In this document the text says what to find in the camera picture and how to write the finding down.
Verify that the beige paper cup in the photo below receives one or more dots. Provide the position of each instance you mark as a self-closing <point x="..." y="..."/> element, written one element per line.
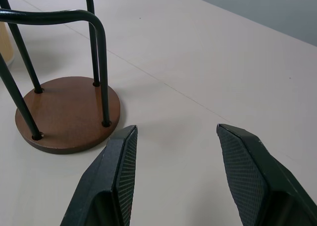
<point x="5" y="43"/>

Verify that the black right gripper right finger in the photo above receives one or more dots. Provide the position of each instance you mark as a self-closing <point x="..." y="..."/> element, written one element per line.
<point x="260" y="186"/>

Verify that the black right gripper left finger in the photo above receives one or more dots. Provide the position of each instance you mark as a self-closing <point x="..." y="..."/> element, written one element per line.
<point x="106" y="186"/>

